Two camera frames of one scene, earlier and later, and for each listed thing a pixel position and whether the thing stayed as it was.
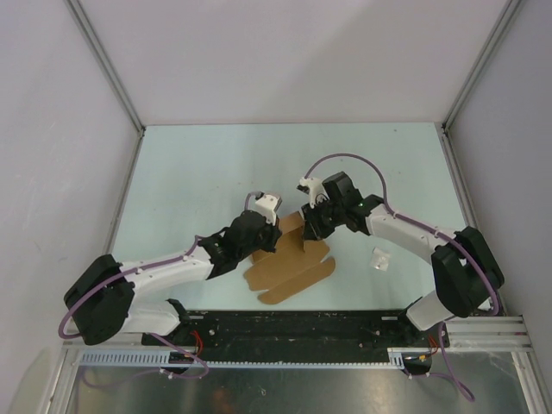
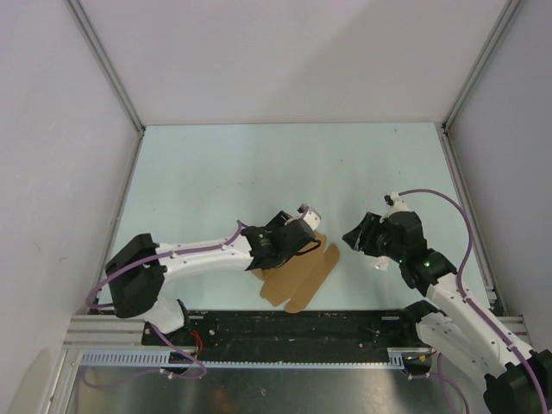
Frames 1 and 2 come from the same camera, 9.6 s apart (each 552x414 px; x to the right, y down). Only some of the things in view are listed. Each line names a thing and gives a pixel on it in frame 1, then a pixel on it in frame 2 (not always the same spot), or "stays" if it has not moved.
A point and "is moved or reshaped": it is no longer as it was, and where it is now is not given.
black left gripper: x=274 y=233 -> x=279 y=221
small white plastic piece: x=380 y=259 stays
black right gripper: x=312 y=229 -> x=360 y=237
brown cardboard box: x=295 y=262 is moved or reshaped
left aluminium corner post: x=108 y=60 stays
